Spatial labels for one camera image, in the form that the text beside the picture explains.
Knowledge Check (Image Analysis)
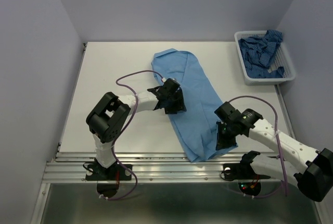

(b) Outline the light blue long sleeve shirt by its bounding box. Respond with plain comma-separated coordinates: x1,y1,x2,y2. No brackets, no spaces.
151,48,237,162

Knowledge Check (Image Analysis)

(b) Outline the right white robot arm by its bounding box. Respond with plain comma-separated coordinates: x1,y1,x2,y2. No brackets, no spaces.
214,102,332,202

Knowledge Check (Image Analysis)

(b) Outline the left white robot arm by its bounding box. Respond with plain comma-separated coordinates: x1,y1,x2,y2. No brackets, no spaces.
84,78,186,179

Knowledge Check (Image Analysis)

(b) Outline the dark blue patterned shirt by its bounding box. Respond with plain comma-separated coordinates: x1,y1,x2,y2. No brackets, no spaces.
238,30,285,79

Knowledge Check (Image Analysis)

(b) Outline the white plastic basket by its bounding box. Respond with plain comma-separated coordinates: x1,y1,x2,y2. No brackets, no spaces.
234,30,296,85

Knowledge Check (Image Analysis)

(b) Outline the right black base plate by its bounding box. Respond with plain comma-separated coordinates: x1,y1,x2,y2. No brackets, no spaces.
221,163,271,181

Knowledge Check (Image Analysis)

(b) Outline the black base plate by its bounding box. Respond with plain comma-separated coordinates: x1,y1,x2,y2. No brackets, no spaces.
221,163,271,181
83,163,132,181

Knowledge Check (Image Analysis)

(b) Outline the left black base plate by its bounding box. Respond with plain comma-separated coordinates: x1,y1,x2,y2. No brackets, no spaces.
83,163,132,181

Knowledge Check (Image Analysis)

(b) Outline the aluminium mounting rail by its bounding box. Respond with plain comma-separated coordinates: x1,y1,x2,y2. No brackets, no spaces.
41,152,318,184

